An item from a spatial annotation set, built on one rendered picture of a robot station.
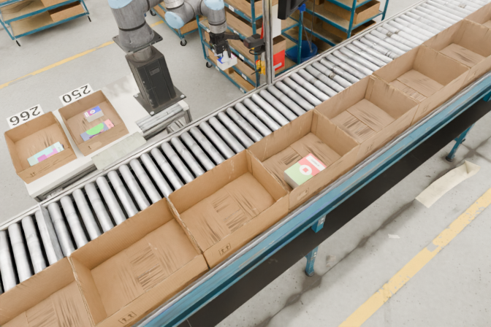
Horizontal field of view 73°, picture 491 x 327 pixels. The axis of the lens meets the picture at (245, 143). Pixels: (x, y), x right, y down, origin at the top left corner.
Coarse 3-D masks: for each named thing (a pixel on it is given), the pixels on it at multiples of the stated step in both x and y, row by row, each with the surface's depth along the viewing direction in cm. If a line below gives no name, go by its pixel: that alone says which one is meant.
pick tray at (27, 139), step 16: (48, 112) 201; (16, 128) 195; (32, 128) 201; (48, 128) 204; (16, 144) 198; (32, 144) 197; (48, 144) 196; (64, 144) 195; (16, 160) 184; (48, 160) 177; (64, 160) 184; (32, 176) 178
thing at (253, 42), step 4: (248, 36) 193; (252, 36) 193; (256, 36) 193; (244, 40) 192; (248, 40) 191; (252, 40) 190; (256, 40) 192; (260, 40) 193; (244, 44) 194; (248, 44) 190; (252, 44) 191; (256, 44) 193; (260, 44) 195; (248, 48) 192; (252, 48) 197; (256, 48) 197; (256, 52) 198
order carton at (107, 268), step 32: (128, 224) 128; (160, 224) 140; (96, 256) 128; (128, 256) 134; (160, 256) 132; (192, 256) 131; (96, 288) 126; (128, 288) 125; (160, 288) 112; (96, 320) 106; (128, 320) 113
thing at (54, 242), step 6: (42, 210) 162; (42, 216) 158; (48, 216) 166; (48, 222) 161; (48, 228) 155; (48, 234) 151; (54, 234) 159; (54, 240) 154; (54, 246) 150; (54, 252) 146; (60, 252) 152; (60, 258) 148
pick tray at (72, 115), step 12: (96, 96) 212; (60, 108) 202; (72, 108) 207; (84, 108) 212; (108, 108) 212; (72, 120) 208; (84, 120) 207; (96, 120) 206; (120, 120) 204; (72, 132) 201; (108, 132) 188; (120, 132) 193; (84, 144) 183; (96, 144) 188; (108, 144) 193
